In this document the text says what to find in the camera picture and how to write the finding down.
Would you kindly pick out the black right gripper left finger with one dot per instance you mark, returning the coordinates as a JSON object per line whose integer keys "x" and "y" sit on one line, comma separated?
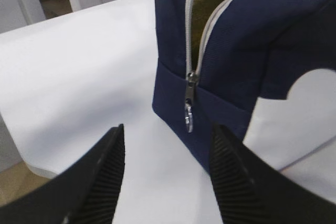
{"x": 87, "y": 192}

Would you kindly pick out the navy blue lunch bag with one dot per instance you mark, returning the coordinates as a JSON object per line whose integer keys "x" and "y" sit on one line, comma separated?
{"x": 263, "y": 68}

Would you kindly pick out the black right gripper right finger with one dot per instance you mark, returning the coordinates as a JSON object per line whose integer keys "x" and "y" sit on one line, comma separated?
{"x": 248, "y": 190}

